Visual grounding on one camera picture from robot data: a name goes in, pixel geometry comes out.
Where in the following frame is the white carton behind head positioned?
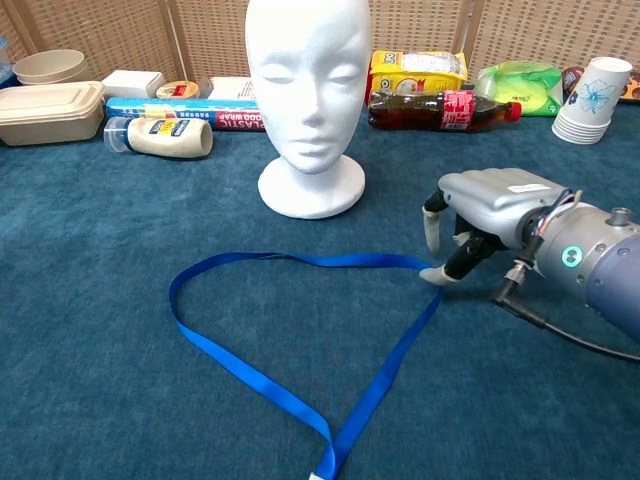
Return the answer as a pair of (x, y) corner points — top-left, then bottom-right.
(206, 75), (257, 102)

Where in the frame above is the wicker folding screen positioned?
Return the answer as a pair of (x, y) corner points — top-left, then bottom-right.
(0, 0), (640, 84)

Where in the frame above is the beige bowl stack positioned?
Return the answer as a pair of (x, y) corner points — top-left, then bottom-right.
(12, 48), (94, 87)

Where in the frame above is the cola bottle red label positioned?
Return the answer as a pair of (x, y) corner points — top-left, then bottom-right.
(367, 89), (523, 134)

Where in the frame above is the teal table cloth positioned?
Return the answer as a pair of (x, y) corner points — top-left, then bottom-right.
(0, 99), (640, 480)

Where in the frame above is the blue plastic wrap box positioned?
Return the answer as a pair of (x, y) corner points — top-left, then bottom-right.
(105, 97), (266, 132)

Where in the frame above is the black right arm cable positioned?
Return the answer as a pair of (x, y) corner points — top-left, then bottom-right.
(489, 252), (640, 364)

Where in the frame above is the beige lidded lunch box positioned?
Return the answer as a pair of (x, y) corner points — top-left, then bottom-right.
(0, 80), (106, 147)

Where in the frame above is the green wet wipes pack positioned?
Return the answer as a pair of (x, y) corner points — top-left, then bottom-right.
(473, 60), (565, 118)

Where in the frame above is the stack of white paper cups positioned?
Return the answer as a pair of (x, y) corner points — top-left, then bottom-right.
(551, 56), (634, 146)

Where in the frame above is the chocolate cookie bag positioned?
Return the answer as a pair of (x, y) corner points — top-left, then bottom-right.
(562, 65), (640, 105)

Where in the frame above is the round lidded cup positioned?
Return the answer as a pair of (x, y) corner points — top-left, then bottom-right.
(155, 80), (201, 100)

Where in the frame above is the small white box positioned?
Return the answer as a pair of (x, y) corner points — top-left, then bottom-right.
(101, 69), (166, 99)

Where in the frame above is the blue lanyard with badge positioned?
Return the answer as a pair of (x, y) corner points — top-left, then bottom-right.
(168, 251), (444, 480)

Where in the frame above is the mayonnaise squeeze bottle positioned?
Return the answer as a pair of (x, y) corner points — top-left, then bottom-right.
(102, 116), (215, 160)

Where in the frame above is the white foam mannequin head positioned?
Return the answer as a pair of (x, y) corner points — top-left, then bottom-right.
(244, 0), (373, 220)

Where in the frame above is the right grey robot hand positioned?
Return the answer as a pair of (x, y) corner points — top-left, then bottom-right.
(420, 167), (571, 286)

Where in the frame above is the yellow snack bag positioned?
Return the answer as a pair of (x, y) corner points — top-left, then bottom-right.
(368, 49), (469, 106)

